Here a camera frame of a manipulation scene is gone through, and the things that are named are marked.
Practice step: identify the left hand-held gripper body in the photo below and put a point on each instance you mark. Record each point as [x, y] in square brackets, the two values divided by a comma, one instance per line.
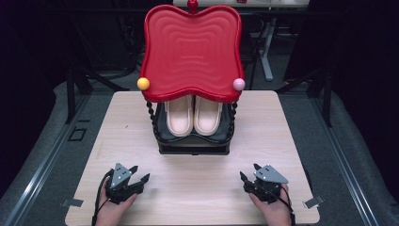
[120, 182]

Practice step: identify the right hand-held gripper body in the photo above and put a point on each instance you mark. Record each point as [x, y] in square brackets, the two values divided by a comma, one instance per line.
[266, 182]

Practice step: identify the cream clog shoe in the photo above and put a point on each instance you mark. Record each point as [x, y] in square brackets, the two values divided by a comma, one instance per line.
[207, 119]
[178, 119]

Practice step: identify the red and black shoe rack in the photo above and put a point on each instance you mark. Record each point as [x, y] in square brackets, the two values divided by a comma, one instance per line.
[191, 53]

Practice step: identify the person's right hand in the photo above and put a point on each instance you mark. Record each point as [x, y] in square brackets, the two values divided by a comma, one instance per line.
[276, 213]

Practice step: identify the person's left hand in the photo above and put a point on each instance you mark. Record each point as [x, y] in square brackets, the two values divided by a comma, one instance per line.
[109, 213]

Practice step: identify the grey tape strip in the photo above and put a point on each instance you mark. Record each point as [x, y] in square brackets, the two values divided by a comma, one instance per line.
[313, 201]
[72, 202]

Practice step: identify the black metal stand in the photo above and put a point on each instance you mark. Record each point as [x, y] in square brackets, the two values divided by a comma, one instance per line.
[327, 100]
[71, 94]

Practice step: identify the white desk leg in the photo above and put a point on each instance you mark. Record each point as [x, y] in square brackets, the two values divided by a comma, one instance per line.
[266, 53]

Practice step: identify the white desk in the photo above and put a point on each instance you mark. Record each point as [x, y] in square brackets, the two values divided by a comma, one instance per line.
[266, 3]

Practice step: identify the metal floor rail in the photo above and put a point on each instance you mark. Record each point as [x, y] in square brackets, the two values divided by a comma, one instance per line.
[345, 163]
[47, 163]

